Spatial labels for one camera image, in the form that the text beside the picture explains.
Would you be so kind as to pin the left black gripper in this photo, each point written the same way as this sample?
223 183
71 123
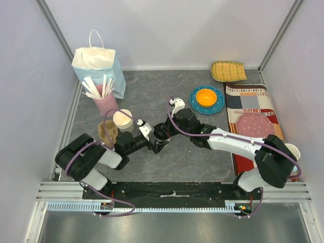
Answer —
158 145

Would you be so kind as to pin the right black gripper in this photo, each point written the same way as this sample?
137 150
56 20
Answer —
163 131

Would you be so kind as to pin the black plastic cup lid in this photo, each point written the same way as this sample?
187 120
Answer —
161 131

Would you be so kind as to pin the stack of white paper cups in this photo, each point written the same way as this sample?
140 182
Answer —
123 122

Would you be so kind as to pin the brown cardboard cup carrier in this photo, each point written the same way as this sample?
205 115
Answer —
108 132

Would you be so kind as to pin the light blue paper bag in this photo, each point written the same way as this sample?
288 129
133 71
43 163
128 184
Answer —
97 62

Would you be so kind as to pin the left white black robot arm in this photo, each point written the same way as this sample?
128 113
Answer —
79 158

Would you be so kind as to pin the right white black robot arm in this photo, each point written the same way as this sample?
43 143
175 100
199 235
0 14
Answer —
274 159

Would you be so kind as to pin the orange bowl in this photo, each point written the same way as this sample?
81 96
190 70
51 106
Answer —
206 97

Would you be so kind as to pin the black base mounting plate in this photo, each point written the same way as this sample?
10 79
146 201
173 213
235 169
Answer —
178 193

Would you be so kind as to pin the blue dotted plate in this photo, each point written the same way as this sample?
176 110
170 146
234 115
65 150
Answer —
210 110

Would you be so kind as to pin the pink straw holder cup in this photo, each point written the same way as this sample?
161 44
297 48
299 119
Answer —
107 104

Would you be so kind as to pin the colourful patterned placemat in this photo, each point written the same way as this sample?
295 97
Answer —
244 98

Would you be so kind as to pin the yellow woven tray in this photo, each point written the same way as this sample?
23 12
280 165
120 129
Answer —
228 71

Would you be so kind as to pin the pink dotted plate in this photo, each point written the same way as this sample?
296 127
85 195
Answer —
254 125

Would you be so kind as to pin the white wrapped straws bundle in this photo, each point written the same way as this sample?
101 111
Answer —
97 92

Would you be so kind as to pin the light blue mug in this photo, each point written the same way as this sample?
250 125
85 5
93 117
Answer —
294 150

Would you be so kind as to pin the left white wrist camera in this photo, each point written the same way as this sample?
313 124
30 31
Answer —
146 131

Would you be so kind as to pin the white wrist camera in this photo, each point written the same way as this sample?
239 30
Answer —
146 131
176 105

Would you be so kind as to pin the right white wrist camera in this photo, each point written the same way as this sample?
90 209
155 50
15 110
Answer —
176 105

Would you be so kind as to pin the slotted cable duct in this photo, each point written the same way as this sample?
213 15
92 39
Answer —
100 207

